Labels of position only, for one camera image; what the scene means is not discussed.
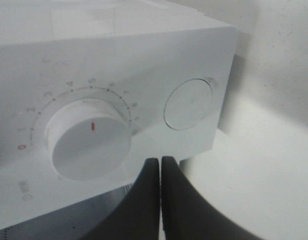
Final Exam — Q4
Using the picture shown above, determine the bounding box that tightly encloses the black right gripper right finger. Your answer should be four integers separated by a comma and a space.
161, 156, 260, 240

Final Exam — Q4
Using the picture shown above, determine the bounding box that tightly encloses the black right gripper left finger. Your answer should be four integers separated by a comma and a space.
82, 158, 160, 240

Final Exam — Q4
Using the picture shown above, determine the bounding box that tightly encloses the white microwave door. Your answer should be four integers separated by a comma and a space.
0, 184, 132, 240

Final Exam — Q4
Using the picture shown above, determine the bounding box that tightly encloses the round door release button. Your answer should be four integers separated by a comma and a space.
163, 78, 220, 131

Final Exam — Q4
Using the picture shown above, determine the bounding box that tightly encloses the white timer knob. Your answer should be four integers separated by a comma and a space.
45, 98, 132, 181

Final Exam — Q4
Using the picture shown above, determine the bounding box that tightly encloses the white microwave oven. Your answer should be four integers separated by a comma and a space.
0, 0, 238, 230

